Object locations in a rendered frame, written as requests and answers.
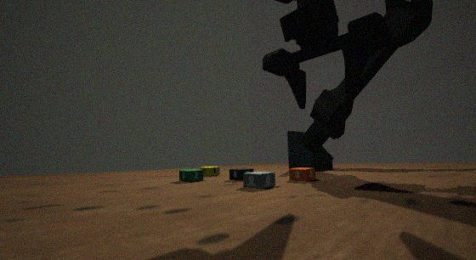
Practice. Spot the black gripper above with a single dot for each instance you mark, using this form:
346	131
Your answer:
365	35

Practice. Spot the orange block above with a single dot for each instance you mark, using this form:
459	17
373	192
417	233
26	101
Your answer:
302	174

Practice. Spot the yellow block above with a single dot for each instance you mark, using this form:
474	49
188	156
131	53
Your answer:
210	171

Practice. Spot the green block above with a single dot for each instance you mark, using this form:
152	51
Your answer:
188	175

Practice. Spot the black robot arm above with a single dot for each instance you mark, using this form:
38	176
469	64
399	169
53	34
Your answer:
406	21

